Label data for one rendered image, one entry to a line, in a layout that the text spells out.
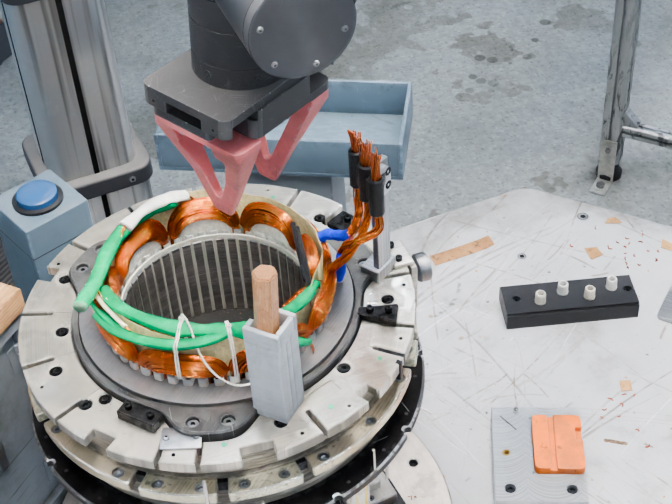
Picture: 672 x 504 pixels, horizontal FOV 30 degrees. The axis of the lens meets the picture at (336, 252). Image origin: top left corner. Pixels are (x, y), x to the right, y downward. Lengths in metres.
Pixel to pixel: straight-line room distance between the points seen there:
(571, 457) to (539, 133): 1.82
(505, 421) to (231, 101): 0.69
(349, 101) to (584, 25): 2.15
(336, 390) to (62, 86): 0.58
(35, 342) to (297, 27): 0.48
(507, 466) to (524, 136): 1.81
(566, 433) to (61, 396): 0.55
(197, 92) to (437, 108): 2.41
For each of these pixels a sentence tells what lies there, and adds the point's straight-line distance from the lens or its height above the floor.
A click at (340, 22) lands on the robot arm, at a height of 1.47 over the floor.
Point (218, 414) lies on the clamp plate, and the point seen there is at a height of 1.10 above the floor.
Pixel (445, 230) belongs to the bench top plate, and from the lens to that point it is 1.55.
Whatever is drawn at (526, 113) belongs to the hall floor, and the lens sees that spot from 3.09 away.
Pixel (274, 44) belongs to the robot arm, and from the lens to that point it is 0.62.
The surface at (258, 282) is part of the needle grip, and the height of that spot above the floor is 1.23.
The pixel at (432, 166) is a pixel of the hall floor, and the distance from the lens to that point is 2.92.
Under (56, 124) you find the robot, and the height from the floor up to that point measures 1.00.
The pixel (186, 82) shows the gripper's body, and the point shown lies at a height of 1.40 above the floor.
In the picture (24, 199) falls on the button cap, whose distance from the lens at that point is 1.25.
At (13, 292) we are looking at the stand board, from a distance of 1.12.
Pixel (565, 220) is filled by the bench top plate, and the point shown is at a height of 0.78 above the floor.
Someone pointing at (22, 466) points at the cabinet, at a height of 0.88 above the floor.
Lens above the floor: 1.80
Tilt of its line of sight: 42 degrees down
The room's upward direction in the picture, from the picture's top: 4 degrees counter-clockwise
